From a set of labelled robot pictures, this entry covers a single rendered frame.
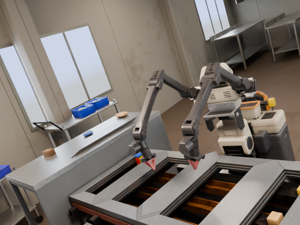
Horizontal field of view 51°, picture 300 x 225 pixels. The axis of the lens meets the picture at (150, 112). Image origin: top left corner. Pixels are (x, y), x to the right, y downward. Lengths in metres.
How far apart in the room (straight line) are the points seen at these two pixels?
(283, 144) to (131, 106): 3.92
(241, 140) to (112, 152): 1.02
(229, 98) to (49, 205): 1.50
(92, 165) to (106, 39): 3.80
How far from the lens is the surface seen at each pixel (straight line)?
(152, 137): 2.88
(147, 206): 1.86
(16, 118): 4.75
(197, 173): 2.02
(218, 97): 2.43
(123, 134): 2.67
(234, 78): 2.11
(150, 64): 6.78
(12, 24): 4.76
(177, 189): 1.92
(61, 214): 2.46
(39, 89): 4.73
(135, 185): 2.19
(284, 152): 2.77
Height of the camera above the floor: 1.78
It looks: 14 degrees down
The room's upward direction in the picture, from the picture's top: 19 degrees counter-clockwise
